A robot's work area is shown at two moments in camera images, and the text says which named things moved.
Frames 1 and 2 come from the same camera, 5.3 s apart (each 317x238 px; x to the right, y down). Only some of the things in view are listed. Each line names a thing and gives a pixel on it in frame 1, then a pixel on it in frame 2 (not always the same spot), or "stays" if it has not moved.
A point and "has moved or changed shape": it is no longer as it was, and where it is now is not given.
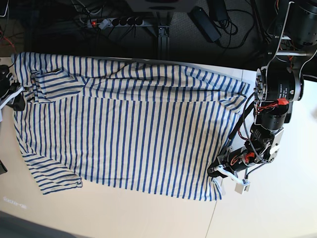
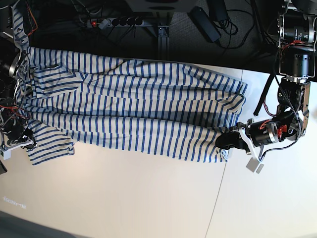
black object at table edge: x=3 y=169 stays
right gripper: x=235 y=163 -> x=260 y=133
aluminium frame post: x=163 y=44 stays
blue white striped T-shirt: x=124 y=124 has moved or changed shape
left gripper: x=14 y=91 -> x=14 y=135
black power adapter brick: x=204 y=23 stays
